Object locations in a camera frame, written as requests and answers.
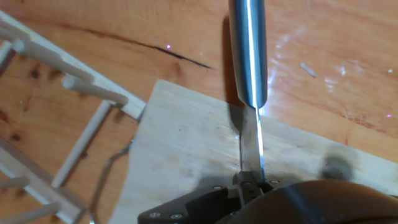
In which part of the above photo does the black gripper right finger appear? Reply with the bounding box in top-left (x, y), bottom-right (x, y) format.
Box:
top-left (262, 179), bottom-right (287, 192)

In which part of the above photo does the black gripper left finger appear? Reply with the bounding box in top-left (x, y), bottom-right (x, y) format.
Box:
top-left (138, 171), bottom-right (264, 224)

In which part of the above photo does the steel cleaver knife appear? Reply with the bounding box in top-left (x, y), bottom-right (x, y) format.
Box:
top-left (228, 0), bottom-right (269, 183)

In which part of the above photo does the brown rounded blurry cover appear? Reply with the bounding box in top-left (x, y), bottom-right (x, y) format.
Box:
top-left (217, 179), bottom-right (398, 224)

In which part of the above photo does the light wooden cutting board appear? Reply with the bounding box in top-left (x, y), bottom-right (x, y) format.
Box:
top-left (88, 79), bottom-right (398, 224)

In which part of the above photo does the large reddish wooden panel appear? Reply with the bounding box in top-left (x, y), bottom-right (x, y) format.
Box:
top-left (0, 0), bottom-right (398, 224)

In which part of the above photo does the wooden peg dish rack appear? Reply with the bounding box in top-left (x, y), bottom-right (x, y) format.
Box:
top-left (0, 11), bottom-right (147, 224)

